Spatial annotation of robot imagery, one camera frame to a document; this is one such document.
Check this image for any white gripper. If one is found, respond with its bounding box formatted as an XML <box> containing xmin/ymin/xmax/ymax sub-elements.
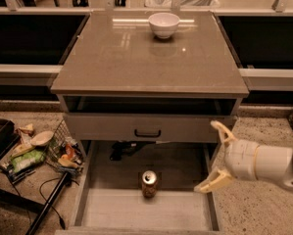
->
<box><xmin>194</xmin><ymin>120</ymin><xmax>259</xmax><ymax>194</ymax></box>

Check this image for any orange soda can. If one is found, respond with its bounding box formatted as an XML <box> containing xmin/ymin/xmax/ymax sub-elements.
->
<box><xmin>142</xmin><ymin>170</ymin><xmax>158</xmax><ymax>198</ymax></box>

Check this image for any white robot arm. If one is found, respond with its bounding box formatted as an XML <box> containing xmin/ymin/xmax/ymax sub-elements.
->
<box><xmin>194</xmin><ymin>120</ymin><xmax>293</xmax><ymax>194</ymax></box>

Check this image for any grey drawer cabinet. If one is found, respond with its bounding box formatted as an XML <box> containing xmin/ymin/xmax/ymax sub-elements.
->
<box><xmin>50</xmin><ymin>10</ymin><xmax>251</xmax><ymax>168</ymax></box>

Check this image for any black object under cabinet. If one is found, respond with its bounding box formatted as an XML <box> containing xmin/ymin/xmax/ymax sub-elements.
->
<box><xmin>110</xmin><ymin>141</ymin><xmax>150</xmax><ymax>161</ymax></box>

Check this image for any white bowl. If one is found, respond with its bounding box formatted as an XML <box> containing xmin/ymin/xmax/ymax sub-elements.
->
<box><xmin>148</xmin><ymin>13</ymin><xmax>179</xmax><ymax>39</ymax></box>

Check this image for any clear plastic bin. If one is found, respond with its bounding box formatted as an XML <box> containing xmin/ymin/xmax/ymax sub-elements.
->
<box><xmin>144</xmin><ymin>0</ymin><xmax>220</xmax><ymax>8</ymax></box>

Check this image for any white plate on floor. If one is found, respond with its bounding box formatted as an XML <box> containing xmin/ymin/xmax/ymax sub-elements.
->
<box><xmin>30</xmin><ymin>131</ymin><xmax>54</xmax><ymax>146</ymax></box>

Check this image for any black pole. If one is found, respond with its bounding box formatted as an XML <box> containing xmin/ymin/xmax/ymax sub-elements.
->
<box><xmin>25</xmin><ymin>172</ymin><xmax>72</xmax><ymax>235</ymax></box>

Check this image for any green snack bag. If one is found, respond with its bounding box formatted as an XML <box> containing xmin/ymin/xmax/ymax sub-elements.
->
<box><xmin>11</xmin><ymin>150</ymin><xmax>45</xmax><ymax>173</ymax></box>

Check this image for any closed drawer with black handle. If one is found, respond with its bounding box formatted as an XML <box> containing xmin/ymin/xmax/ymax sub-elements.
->
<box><xmin>64</xmin><ymin>113</ymin><xmax>237</xmax><ymax>143</ymax></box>

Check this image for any wire basket with items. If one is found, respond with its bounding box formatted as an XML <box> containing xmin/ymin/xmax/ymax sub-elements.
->
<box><xmin>46</xmin><ymin>120</ymin><xmax>83</xmax><ymax>176</ymax></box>

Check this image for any black cable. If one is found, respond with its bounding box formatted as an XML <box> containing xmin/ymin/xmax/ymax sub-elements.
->
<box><xmin>38</xmin><ymin>176</ymin><xmax>80</xmax><ymax>231</ymax></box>

